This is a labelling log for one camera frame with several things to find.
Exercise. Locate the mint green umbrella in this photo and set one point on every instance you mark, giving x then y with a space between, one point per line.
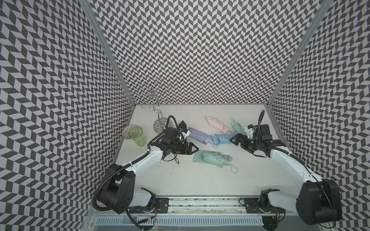
214 158

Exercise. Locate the purple umbrella in sleeve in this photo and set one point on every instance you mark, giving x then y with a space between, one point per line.
199 136

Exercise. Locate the black umbrella sleeve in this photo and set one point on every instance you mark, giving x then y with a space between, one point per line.
182 127

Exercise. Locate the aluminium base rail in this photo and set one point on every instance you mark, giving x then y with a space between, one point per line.
197 213

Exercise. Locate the blue umbrella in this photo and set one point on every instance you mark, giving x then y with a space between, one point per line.
217 140

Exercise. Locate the green glass cup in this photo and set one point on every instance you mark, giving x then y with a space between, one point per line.
137 135

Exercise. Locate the aluminium corner post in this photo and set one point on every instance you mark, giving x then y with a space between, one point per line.
317 19
86 7

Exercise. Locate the pink ribbed glass bowl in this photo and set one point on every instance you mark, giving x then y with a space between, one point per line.
126 131

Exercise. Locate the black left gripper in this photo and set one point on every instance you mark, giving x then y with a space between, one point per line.
189 151

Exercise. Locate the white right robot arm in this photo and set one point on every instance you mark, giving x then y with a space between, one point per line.
318 200

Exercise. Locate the chrome wire stand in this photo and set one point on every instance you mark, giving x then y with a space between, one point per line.
152 96

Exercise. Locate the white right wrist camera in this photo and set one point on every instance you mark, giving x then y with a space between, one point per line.
250 131

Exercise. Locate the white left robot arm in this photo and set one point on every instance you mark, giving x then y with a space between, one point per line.
117 191

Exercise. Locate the aluminium corner post right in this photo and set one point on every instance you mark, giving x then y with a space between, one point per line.
317 19

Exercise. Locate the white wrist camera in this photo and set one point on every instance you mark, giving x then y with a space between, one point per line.
184 134
250 131

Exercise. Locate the aluminium corner post left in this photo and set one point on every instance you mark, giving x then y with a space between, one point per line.
86 7

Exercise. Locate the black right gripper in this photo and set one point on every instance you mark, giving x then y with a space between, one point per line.
244 138

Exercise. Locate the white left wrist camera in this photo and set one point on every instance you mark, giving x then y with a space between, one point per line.
184 134

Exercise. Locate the pink umbrella in sleeve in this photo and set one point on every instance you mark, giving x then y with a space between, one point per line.
218 125

